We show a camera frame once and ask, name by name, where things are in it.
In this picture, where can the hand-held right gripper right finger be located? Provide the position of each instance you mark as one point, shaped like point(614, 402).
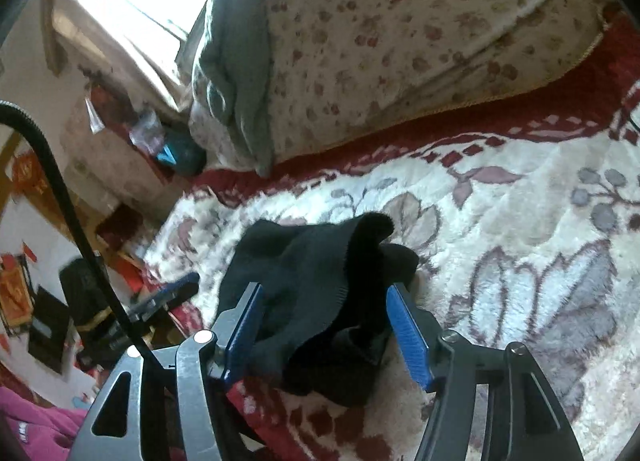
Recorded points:
point(407, 336)

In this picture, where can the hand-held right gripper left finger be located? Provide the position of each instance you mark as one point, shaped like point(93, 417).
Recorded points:
point(245, 326)

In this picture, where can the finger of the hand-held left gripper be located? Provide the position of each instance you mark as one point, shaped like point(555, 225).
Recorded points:
point(172, 289)

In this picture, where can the black pants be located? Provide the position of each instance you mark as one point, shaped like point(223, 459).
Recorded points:
point(320, 301)

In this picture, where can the pink clothing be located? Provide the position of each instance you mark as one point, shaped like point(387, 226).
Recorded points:
point(35, 426)

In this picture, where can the teal bag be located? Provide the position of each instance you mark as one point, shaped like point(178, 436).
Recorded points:
point(177, 153)

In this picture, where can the red and white floral blanket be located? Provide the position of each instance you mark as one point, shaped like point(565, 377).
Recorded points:
point(525, 241)

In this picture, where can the grey-green blanket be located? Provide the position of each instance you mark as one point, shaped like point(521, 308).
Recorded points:
point(235, 66)

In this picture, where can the white window curtain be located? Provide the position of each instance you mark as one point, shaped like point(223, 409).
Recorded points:
point(135, 6)

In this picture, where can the floral beige pillow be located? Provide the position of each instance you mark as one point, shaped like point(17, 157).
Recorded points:
point(400, 41)

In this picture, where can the red wall decoration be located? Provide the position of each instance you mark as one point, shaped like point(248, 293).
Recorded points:
point(30, 173)

